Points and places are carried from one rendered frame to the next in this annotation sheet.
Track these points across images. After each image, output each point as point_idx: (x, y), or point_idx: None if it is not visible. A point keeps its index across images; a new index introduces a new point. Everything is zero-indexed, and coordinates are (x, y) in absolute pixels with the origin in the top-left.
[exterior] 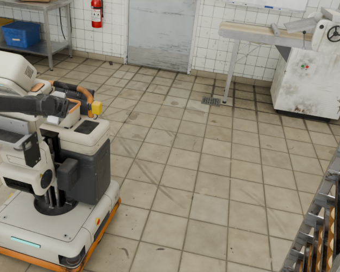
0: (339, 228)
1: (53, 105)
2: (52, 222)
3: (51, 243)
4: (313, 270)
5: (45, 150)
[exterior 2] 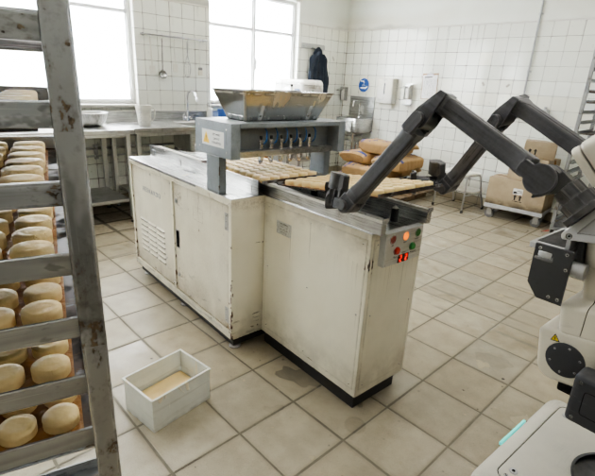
0: (50, 168)
1: (548, 184)
2: (552, 465)
3: (500, 451)
4: (65, 276)
5: (589, 311)
